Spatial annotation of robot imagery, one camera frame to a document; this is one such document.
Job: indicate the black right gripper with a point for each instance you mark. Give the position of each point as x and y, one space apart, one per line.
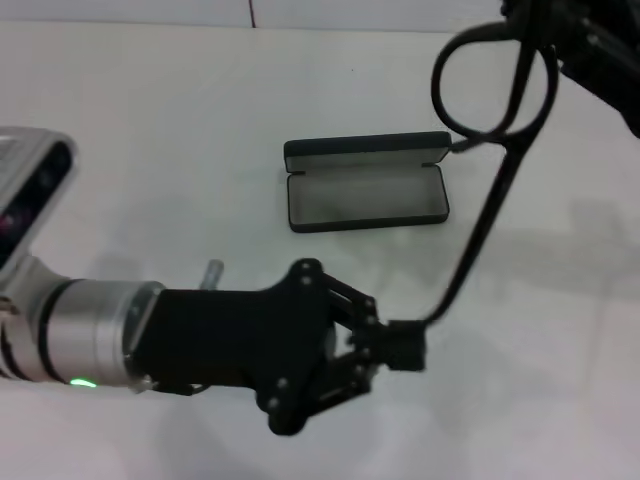
622 25

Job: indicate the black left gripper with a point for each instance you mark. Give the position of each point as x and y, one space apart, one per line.
225 340

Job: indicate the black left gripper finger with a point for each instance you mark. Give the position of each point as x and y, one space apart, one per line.
405 334
406 357

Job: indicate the black glasses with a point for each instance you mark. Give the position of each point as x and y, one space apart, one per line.
512 140

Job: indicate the black glasses case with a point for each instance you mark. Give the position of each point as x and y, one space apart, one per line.
365 200

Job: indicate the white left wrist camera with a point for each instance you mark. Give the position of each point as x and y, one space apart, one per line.
35 200

